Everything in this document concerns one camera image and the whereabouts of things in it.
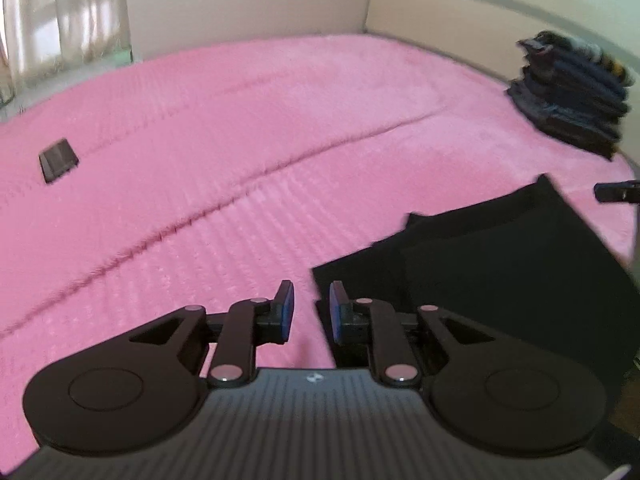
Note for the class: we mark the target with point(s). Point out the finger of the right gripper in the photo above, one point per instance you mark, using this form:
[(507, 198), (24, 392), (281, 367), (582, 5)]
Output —
[(618, 192)]

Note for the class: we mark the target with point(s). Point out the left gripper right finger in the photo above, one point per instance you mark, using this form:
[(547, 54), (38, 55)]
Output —
[(373, 323)]

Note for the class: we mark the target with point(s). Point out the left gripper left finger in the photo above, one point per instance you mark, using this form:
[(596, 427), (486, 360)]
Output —
[(237, 333)]

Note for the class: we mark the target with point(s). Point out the black garment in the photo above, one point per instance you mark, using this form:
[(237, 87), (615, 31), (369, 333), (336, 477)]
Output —
[(524, 263)]

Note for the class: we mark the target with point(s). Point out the stack of folded clothes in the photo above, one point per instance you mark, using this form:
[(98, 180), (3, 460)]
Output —
[(573, 90)]

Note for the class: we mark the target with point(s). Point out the pink fleece bed blanket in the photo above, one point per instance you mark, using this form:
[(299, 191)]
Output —
[(209, 176)]

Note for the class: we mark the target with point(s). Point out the bed headboard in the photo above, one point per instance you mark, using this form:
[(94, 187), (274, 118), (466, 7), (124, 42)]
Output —
[(483, 32)]

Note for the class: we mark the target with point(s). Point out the small black phone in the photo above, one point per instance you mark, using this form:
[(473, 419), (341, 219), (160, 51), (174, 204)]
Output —
[(56, 160)]

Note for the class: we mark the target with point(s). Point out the beige curtain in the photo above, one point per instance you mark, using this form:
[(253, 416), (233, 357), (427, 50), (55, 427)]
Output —
[(40, 38)]

